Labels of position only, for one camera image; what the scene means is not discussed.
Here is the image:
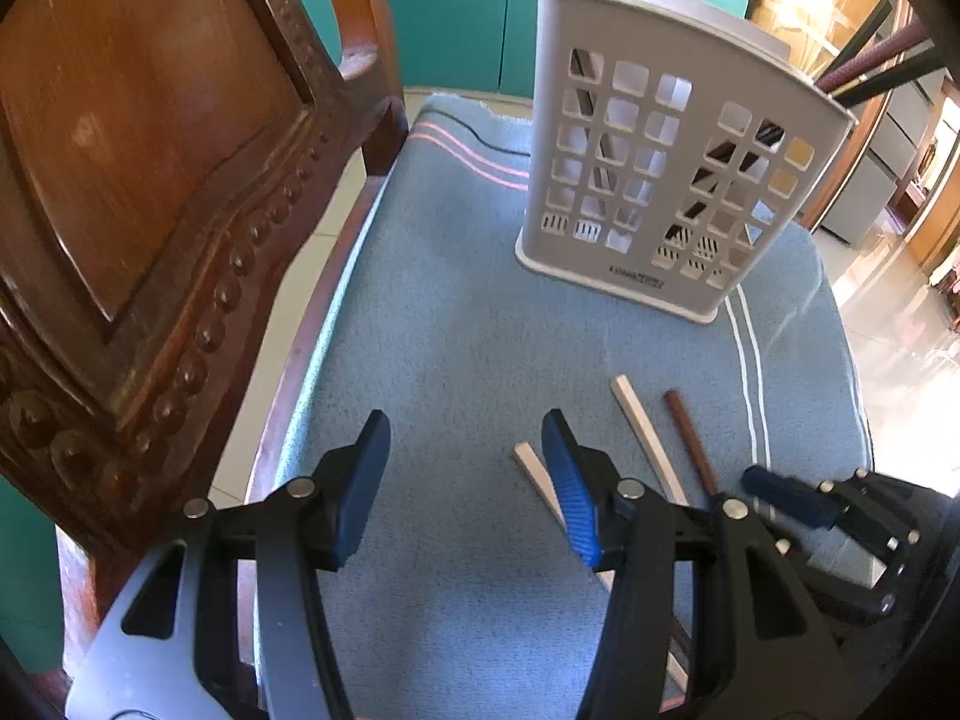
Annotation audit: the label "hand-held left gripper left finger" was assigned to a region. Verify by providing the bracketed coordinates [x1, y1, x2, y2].
[66, 409, 392, 720]

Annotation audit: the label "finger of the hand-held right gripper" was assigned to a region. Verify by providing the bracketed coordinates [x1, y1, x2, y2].
[776, 536, 912, 620]
[742, 465, 923, 548]

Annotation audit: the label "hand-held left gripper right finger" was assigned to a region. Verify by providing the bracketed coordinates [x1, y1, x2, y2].
[541, 409, 863, 720]

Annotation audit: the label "white chopstick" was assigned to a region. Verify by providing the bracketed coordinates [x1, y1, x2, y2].
[513, 442, 616, 593]
[610, 375, 691, 695]

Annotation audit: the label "grey plastic utensil holder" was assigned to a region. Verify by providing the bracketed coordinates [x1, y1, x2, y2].
[514, 0, 858, 326]

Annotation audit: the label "blue striped towel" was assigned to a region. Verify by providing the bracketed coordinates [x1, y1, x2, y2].
[255, 94, 875, 720]

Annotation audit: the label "silver refrigerator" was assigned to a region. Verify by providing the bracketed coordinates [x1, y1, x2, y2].
[817, 52, 957, 245]

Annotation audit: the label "teal base cabinets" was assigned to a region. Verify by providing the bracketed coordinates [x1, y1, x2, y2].
[0, 476, 68, 680]
[281, 0, 751, 100]

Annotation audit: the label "carved wooden chair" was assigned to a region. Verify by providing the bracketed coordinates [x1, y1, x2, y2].
[0, 0, 421, 720]

